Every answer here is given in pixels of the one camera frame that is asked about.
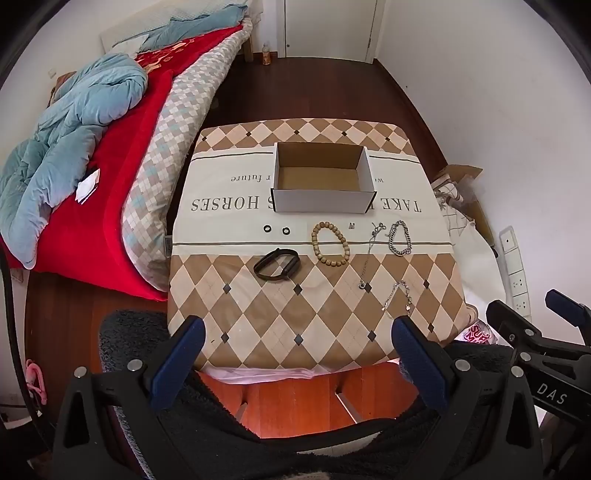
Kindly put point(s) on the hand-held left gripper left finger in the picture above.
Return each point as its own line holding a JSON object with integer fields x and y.
{"x": 178, "y": 364}

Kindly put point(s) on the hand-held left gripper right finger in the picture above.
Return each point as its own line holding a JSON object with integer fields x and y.
{"x": 418, "y": 364}

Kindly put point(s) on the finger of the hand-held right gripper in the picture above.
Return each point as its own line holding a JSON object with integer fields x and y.
{"x": 565, "y": 304}
{"x": 510, "y": 318}

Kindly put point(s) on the black wristband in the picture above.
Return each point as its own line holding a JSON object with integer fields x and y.
{"x": 290, "y": 267}

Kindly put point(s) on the white cardboard box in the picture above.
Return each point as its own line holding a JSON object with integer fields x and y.
{"x": 318, "y": 201}

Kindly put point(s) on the pink printed bag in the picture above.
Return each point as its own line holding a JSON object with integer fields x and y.
{"x": 480, "y": 333}

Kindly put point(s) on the white power strip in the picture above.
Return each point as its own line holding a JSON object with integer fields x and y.
{"x": 515, "y": 277}

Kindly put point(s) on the black fleece garment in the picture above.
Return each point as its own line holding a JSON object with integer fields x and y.
{"x": 138, "y": 332}

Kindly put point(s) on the metal table leg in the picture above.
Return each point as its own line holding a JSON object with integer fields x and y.
{"x": 347, "y": 402}
{"x": 242, "y": 407}

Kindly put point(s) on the checked printed tablecloth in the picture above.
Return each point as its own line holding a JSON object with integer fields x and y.
{"x": 277, "y": 323}

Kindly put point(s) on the white grid pattern cloth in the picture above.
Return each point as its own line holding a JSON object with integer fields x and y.
{"x": 450, "y": 205}

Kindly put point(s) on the pink slipper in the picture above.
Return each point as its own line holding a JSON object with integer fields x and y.
{"x": 34, "y": 378}

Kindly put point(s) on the brown cardboard box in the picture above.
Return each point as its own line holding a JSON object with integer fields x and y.
{"x": 461, "y": 173}

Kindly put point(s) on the white paper sheet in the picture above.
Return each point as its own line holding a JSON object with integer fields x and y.
{"x": 87, "y": 187}

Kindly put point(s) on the bed with red blanket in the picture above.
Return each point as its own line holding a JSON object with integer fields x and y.
{"x": 124, "y": 152}

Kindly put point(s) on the light blue quilted duvet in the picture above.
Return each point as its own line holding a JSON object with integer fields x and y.
{"x": 69, "y": 124}

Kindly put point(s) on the orange drink bottle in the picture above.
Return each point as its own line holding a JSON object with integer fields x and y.
{"x": 266, "y": 54}

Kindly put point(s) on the white pillow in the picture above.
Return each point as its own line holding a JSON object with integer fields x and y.
{"x": 131, "y": 44}

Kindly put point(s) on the white door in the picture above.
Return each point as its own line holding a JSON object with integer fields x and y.
{"x": 332, "y": 27}

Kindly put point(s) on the light blue folded blanket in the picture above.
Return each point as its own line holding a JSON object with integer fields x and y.
{"x": 203, "y": 23}

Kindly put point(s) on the cream headboard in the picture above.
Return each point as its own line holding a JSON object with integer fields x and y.
{"x": 138, "y": 23}

